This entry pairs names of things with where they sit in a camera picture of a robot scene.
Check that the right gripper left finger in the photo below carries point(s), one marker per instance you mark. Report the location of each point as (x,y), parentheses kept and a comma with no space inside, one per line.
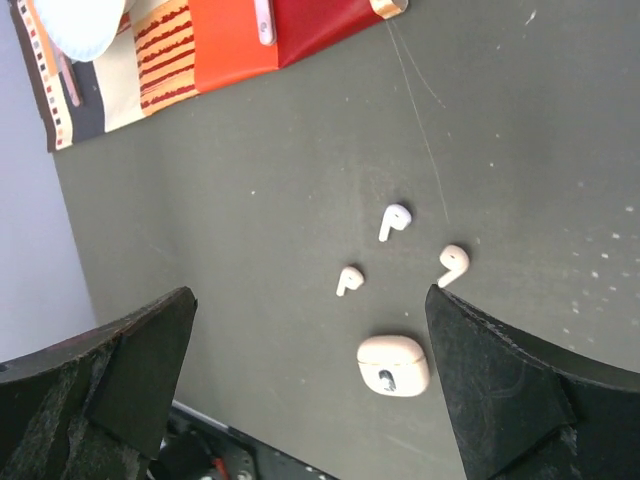
(95,406)

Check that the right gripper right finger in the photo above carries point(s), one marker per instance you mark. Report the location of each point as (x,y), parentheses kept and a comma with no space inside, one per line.
(523,408)

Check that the white earbud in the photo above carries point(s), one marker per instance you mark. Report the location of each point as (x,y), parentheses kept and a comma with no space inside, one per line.
(395,217)

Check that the beige earbud case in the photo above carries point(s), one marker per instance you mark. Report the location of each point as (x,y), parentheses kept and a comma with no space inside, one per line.
(393,365)

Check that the beige earbud right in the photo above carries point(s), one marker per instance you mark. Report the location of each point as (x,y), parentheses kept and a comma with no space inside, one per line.
(456,261)

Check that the beige earbud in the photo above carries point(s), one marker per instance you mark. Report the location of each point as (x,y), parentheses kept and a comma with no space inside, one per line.
(456,261)
(350,279)

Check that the beige earbud left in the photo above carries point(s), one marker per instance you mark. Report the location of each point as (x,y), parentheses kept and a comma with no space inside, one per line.
(350,279)

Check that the patterned orange placemat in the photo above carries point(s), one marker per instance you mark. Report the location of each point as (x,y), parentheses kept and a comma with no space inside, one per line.
(168,51)

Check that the white bowl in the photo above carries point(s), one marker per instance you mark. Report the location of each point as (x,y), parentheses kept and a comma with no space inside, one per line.
(81,29)

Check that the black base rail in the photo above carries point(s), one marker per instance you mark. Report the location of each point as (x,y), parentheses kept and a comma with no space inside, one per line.
(196,446)

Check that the pink handled fork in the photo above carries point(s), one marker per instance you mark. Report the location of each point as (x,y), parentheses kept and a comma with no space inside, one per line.
(68,75)

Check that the pink handled knife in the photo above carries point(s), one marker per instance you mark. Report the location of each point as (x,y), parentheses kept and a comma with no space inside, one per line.
(265,22)

